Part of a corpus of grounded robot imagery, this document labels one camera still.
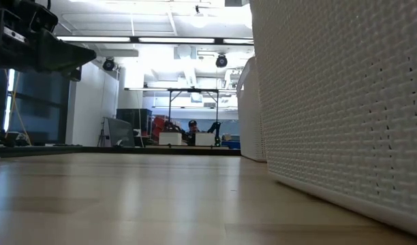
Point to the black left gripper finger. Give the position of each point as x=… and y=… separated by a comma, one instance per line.
x=63, y=54
x=72, y=75

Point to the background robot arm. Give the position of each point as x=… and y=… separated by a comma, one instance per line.
x=171, y=127
x=216, y=131

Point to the black round ceiling spotlight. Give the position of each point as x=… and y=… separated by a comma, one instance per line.
x=108, y=64
x=221, y=61

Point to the dark blue window panel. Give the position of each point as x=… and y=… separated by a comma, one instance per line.
x=41, y=109

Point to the black tripod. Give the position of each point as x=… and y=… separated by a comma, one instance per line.
x=102, y=136

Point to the black storage crate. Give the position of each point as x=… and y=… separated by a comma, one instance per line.
x=133, y=117

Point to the grey leaning board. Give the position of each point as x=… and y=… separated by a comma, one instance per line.
x=120, y=132

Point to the red background object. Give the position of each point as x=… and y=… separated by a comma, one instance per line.
x=159, y=124

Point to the white background bin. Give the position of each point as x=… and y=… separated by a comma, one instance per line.
x=170, y=139
x=205, y=139

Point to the person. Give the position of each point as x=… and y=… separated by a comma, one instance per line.
x=193, y=127

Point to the blue background bin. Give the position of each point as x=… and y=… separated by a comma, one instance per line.
x=231, y=145

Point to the grey ceiling box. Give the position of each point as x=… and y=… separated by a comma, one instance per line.
x=236, y=2

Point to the white perforated laundry basket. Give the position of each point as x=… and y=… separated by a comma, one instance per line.
x=251, y=119

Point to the white woven-texture laundry basket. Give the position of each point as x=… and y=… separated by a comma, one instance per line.
x=348, y=102

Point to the black frame background workstation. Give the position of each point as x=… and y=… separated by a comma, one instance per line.
x=193, y=90

